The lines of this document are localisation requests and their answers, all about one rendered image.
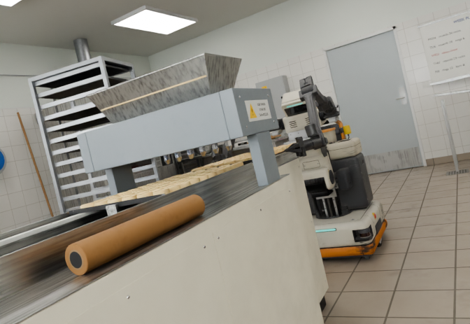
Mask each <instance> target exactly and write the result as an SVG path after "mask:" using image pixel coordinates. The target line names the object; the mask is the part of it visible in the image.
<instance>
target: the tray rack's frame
mask: <svg viewBox="0 0 470 324"><path fill-rule="evenodd" d="M103 57H104V56H103ZM104 61H105V64H107V65H111V66H116V67H120V68H123V69H128V68H129V67H132V66H131V63H128V62H123V61H120V60H117V59H112V58H109V57H104ZM98 62H99V60H98V57H95V58H92V59H88V60H85V61H83V62H79V63H76V64H72V65H70V66H66V67H63V68H60V69H57V70H54V71H50V72H47V73H44V74H41V75H39V76H34V77H32V78H28V82H29V87H30V90H31V95H32V99H33V103H34V108H35V111H36V116H37V119H38V124H39V127H40V131H41V136H42V140H43V145H44V148H45V153H46V156H47V159H48V164H49V168H50V173H51V176H52V182H53V185H54V188H55V193H56V196H57V202H58V205H59V210H60V213H61V214H63V213H66V209H65V205H64V200H63V197H62V192H61V189H60V186H59V181H58V177H57V172H56V169H55V163H54V160H53V157H52V152H51V149H50V143H49V140H48V135H47V132H46V128H45V123H44V120H43V115H42V111H41V106H40V103H39V100H38V95H37V91H36V86H35V82H37V81H40V80H44V79H46V78H50V77H53V76H57V75H59V74H62V73H66V72H69V71H73V70H76V69H79V68H82V67H85V66H89V65H91V64H96V63H98ZM70 103H71V107H74V106H76V102H75V101H70ZM88 177H89V178H94V177H93V173H89V174H88ZM72 179H73V182H74V183H75V182H76V180H75V177H74V175H72ZM90 186H91V189H92V188H96V185H95V183H90ZM74 188H75V191H76V194H77V195H78V189H77V186H76V187H74ZM93 198H94V199H96V198H99V197H98V194H96V195H93ZM78 205H79V206H81V202H80V198H78Z"/></svg>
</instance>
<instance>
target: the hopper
mask: <svg viewBox="0 0 470 324"><path fill-rule="evenodd" d="M241 60H242V59H241V58H236V57H228V56H223V55H215V54H210V53H205V52H204V53H201V54H199V55H196V56H194V57H190V58H188V59H184V60H182V61H180V62H176V63H174V64H171V65H168V66H166V67H163V68H160V69H157V70H155V71H151V72H149V73H146V74H143V75H141V76H138V77H135V78H132V79H130V80H126V81H125V82H122V83H118V84H117V85H113V86H110V87H107V88H105V89H102V90H99V91H97V92H93V93H92V94H88V95H86V97H87V98H88V99H89V100H90V101H91V102H92V103H93V104H94V105H95V106H96V107H97V108H98V109H99V110H100V111H101V112H102V113H103V114H104V115H105V116H106V117H107V118H108V119H109V120H110V121H111V122H112V123H113V124H114V123H117V122H121V121H124V120H128V119H131V118H135V117H137V116H140V115H144V114H147V113H151V112H153V111H158V110H160V109H163V108H167V107H170V106H174V105H176V104H181V103H183V102H186V101H190V100H193V99H197V98H200V97H204V96H206V95H210V94H213V93H216V92H220V91H223V90H227V89H229V88H234V86H235V83H236V78H237V75H238V70H239V67H240V65H241Z"/></svg>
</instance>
